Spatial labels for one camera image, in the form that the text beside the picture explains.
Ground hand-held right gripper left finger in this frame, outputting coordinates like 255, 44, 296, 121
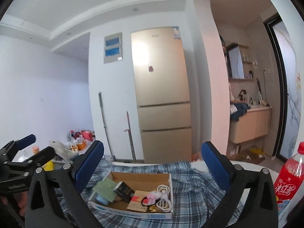
25, 140, 105, 228

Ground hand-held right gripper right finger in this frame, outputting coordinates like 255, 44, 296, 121
201, 141, 279, 228

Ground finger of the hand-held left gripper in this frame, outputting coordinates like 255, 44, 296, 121
5, 146, 56, 171
0, 134, 37, 163

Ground green snap pouch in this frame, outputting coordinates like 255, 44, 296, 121
92, 179, 119, 203

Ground light blue tissue pack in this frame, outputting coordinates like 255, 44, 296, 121
94, 192, 112, 205

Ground black small box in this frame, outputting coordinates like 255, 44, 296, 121
113, 181, 135, 202

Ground white cardboard box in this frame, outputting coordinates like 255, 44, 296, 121
88, 171, 173, 219

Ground red and gold cigarette pack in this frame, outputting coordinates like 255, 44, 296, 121
127, 190, 152, 212

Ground white charging cable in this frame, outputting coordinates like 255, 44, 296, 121
155, 185, 174, 213

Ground black hair tie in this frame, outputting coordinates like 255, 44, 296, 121
141, 196, 157, 207

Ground pink bunny plush charm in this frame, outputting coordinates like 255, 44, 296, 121
146, 190, 164, 205

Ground person's left hand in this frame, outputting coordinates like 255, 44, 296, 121
14, 191, 27, 216

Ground yellow packet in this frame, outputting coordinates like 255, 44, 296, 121
41, 160, 54, 171

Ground white plastic bag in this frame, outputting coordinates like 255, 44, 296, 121
49, 141, 79, 163

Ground pile of red things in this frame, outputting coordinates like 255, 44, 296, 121
69, 129, 94, 141

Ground blue plaid shirt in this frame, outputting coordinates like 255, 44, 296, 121
51, 160, 245, 228

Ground yellow floor litter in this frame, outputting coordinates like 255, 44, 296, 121
246, 148, 264, 159

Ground beige vanity cabinet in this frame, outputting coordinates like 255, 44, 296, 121
229, 107, 272, 144

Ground blue clothes pile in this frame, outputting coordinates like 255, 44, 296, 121
230, 102, 251, 121

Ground red iced tea bottle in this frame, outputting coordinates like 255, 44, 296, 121
273, 141, 304, 202

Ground gold refrigerator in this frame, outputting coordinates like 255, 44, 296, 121
130, 26, 192, 164

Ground bathroom mirror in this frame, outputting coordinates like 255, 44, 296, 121
227, 43, 245, 79

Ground pink-handled broom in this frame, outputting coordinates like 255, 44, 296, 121
123, 111, 137, 163

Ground black door frame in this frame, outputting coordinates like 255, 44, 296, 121
264, 17, 289, 159

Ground beige wall shelf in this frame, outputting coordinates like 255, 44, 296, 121
241, 45, 253, 79

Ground grey wall electrical panel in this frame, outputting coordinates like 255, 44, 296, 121
104, 32, 124, 64

